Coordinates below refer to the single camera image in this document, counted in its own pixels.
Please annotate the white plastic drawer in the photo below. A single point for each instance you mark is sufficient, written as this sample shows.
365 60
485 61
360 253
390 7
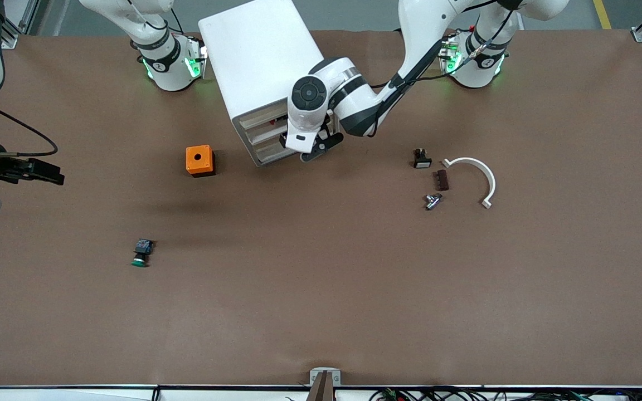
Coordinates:
268 146
259 115
262 131
273 158

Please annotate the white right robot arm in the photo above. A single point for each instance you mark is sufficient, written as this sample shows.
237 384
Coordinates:
168 69

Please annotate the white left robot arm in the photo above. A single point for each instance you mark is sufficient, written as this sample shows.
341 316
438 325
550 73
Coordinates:
360 106

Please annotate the white drawer cabinet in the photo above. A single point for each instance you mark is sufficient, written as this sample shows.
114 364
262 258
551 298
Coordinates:
254 55

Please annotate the green push button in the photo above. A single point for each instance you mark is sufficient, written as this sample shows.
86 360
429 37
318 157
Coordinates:
142 247

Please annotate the orange box with hole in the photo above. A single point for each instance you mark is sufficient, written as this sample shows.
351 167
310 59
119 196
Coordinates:
193 165

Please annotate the small silver metal part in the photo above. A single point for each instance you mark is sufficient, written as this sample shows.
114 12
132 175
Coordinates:
432 201

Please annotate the brown terminal block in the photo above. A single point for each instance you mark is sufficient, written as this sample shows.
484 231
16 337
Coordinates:
442 180

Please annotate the white curved plastic bracket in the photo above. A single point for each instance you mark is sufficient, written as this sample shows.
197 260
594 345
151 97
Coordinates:
470 160

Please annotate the white table edge rail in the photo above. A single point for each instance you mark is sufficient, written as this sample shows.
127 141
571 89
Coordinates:
76 394

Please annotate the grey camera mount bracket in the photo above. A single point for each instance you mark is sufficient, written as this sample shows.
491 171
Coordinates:
315 377

